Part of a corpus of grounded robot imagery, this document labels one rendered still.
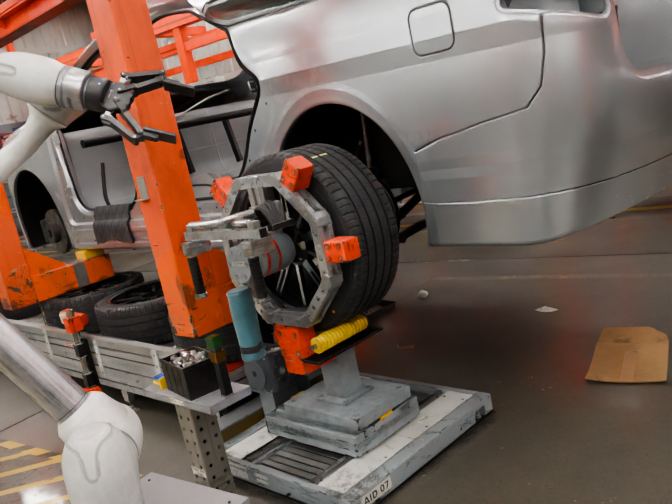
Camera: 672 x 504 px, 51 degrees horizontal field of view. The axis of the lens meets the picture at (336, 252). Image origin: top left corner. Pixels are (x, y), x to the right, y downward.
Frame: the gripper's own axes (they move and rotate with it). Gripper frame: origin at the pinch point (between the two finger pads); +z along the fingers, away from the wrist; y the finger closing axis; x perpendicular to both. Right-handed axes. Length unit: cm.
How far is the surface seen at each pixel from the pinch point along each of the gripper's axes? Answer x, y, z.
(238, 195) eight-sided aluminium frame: -88, -37, 4
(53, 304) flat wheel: -285, -52, -114
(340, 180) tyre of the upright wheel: -67, -39, 38
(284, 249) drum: -87, -19, 24
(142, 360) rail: -204, -6, -35
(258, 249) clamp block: -67, -6, 18
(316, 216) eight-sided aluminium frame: -66, -23, 33
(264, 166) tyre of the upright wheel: -80, -46, 11
